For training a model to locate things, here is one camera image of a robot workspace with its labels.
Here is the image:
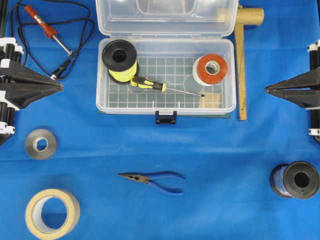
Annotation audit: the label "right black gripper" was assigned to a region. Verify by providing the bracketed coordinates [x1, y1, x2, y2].
[265, 67, 320, 109]

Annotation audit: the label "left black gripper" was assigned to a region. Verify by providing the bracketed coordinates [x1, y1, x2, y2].
[0, 58, 63, 109]

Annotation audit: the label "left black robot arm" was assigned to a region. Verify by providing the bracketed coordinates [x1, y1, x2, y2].
[0, 37, 64, 144]

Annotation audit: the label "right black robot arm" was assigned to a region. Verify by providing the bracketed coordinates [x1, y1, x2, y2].
[265, 40, 320, 142]

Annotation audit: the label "yellow black screwdriver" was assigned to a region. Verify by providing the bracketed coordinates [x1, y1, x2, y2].
[130, 76, 205, 97]

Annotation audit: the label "clear plastic toolbox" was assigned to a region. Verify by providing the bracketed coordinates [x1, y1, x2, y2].
[96, 0, 239, 119]

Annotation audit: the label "red soldering iron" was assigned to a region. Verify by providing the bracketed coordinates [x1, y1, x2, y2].
[24, 5, 73, 56]

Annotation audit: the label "grey tape roll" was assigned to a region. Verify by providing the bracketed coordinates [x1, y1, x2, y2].
[25, 129, 58, 160]

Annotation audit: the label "wooden mallet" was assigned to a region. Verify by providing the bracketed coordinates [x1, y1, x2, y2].
[234, 5, 265, 121]

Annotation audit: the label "small wooden block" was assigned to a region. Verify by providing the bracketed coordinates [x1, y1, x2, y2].
[197, 92, 223, 109]

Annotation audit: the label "red tape roll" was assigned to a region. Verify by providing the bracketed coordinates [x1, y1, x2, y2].
[192, 53, 228, 87]

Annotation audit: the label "beige masking tape roll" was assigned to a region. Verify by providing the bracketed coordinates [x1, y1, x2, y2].
[25, 188, 81, 240]

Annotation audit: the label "black power cable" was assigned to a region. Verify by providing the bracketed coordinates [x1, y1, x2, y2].
[9, 0, 95, 81]

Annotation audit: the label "blue wire spool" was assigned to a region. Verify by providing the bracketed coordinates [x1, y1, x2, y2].
[269, 161, 320, 200]

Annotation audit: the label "yellow wire spool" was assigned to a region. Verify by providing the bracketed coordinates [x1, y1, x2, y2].
[101, 39, 139, 85]

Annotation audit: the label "blue handled needle-nose pliers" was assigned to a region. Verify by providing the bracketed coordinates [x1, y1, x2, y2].
[117, 170, 186, 196]

